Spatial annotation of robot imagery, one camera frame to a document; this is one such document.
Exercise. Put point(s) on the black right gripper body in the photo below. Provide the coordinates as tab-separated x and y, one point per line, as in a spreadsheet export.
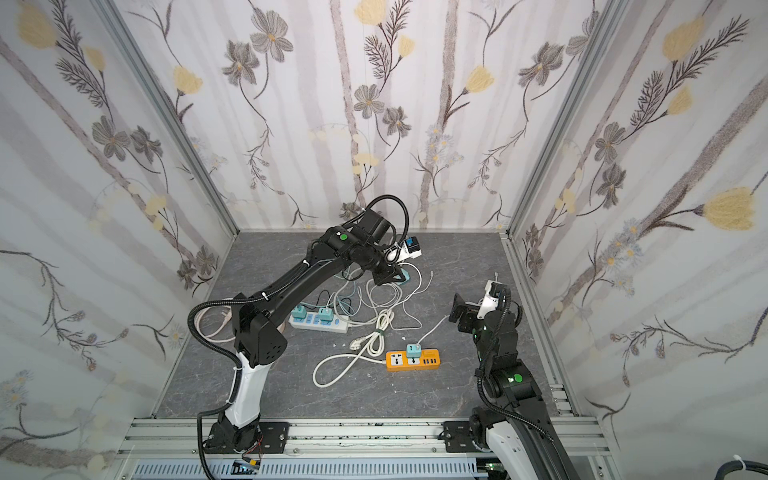
466	312

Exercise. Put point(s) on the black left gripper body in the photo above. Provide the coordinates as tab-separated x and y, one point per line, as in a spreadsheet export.
387	272

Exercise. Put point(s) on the teal charger plug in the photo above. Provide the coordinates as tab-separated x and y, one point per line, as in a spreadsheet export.
404	276
299	312
325	315
413	351

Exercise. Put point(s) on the white blue power strip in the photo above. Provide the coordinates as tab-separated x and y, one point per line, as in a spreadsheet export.
314	322

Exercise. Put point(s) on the orange power strip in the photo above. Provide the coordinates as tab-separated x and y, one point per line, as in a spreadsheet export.
398	361

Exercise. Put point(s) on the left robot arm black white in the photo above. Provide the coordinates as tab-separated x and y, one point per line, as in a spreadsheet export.
367	240

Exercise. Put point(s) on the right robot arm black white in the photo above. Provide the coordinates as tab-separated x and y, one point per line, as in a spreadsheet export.
513	422

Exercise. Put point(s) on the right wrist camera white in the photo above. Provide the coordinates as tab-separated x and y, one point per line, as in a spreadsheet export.
493	299

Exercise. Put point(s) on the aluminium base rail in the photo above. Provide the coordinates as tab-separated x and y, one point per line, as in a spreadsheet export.
167	449

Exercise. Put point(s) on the white slotted cable duct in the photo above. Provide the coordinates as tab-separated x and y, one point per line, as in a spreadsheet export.
354	468

